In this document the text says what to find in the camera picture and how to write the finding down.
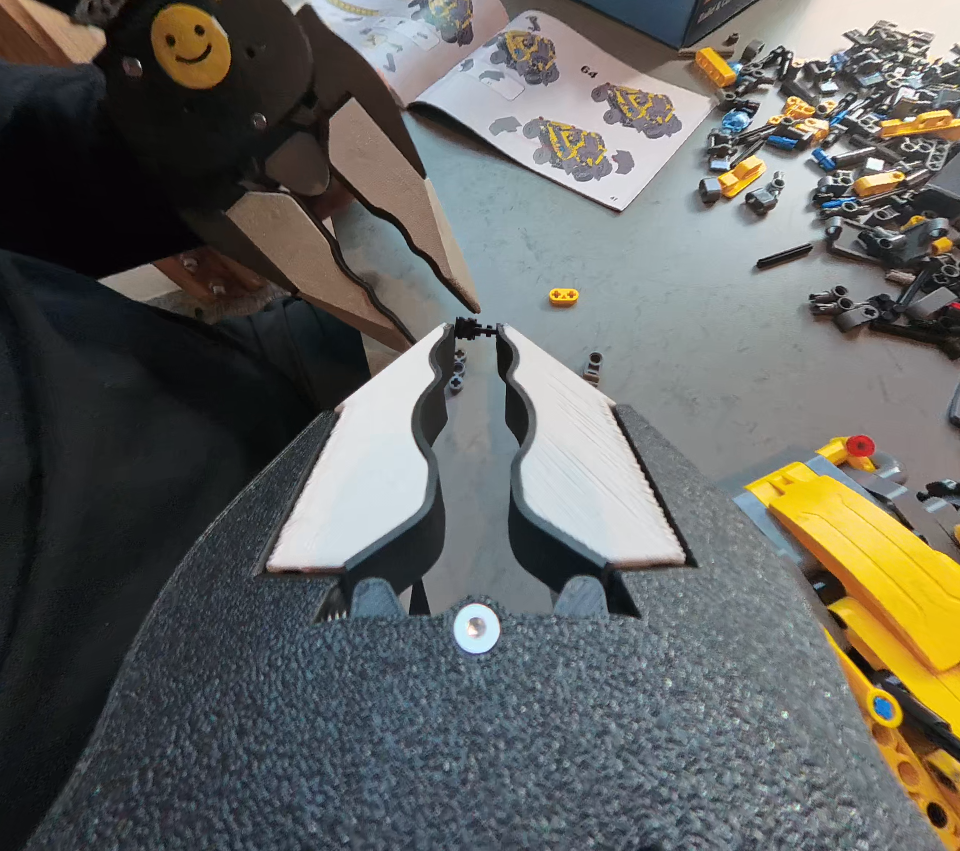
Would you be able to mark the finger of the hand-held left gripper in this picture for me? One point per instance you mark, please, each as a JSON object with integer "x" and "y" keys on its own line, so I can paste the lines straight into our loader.
{"x": 300, "y": 251}
{"x": 390, "y": 191}

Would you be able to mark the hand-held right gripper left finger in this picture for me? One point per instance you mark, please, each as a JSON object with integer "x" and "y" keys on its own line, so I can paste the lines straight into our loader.
{"x": 360, "y": 483}

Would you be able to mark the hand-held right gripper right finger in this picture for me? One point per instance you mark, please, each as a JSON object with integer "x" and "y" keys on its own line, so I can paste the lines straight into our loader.
{"x": 592, "y": 483}

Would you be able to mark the grey gear rack piece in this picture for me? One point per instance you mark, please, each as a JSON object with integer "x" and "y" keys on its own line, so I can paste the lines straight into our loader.
{"x": 592, "y": 367}

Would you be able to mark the grey three-hole thin beam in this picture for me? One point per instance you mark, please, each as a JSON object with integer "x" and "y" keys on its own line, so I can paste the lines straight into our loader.
{"x": 457, "y": 382}

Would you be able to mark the black perpendicular connector piece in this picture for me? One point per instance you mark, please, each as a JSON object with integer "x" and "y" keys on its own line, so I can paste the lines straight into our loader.
{"x": 469, "y": 327}

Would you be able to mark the person's left forearm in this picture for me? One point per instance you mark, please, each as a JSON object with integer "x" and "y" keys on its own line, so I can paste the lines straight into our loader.
{"x": 60, "y": 176}

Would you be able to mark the grey desk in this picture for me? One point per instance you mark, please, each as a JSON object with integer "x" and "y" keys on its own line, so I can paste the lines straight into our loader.
{"x": 675, "y": 341}

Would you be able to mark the paper instruction booklet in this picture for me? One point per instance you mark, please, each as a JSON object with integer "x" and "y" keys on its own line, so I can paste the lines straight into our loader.
{"x": 457, "y": 108}

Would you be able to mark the small yellow two-hole piece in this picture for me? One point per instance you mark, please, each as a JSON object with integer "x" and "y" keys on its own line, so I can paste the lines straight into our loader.
{"x": 564, "y": 296}

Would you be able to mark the person's dark clothing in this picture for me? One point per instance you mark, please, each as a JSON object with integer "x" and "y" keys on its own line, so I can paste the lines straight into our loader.
{"x": 112, "y": 491}

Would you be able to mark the yellow toy brick vehicle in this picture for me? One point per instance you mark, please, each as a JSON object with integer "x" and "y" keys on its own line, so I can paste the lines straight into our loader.
{"x": 862, "y": 551}

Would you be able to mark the thin black axle rod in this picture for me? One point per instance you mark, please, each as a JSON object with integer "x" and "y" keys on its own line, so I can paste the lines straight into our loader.
{"x": 784, "y": 255}

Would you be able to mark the pile of loose brick parts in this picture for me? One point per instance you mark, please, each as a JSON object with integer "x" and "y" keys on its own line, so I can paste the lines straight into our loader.
{"x": 900, "y": 116}

